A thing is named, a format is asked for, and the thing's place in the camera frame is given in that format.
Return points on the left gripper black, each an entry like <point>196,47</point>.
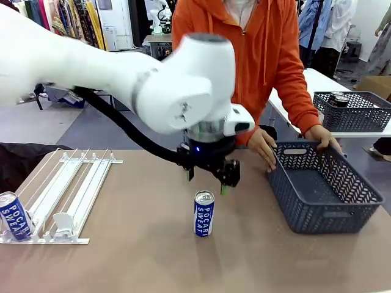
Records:
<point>207,155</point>

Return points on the blue Pocari Sweat can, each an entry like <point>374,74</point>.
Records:
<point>15,216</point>
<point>204,216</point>

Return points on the blue-grey woven plastic basket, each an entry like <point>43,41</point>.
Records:
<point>314,189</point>
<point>360,116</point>

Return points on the person left forearm orange sleeve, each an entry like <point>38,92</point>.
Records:
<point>301,103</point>

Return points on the person right forearm orange sleeve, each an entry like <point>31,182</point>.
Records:
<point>246,138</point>

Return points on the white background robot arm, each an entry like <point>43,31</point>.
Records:
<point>160,18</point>

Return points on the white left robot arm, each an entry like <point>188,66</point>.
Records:
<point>91,70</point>

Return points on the person right hand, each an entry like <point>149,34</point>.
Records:
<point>264,149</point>

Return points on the person left hand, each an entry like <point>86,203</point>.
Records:
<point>323,137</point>

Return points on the white folding table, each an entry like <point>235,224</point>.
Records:
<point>317,82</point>

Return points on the person torso in orange hoodie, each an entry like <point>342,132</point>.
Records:
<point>268,45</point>

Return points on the white air purifier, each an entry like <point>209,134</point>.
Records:
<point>110,38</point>

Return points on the white shoe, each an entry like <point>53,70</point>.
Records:
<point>378,152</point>

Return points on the black stand pole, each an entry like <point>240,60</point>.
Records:
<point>313,33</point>

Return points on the cardboard box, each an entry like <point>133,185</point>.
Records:
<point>377,87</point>

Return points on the grey plastic stool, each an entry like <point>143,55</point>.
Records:
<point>354,50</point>

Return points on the black fabric cover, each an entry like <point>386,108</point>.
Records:
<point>18,164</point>

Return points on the clothes rack with hanging fabrics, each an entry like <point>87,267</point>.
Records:
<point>76,21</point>

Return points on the grey dress on mannequin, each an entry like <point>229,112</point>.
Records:
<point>382,45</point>

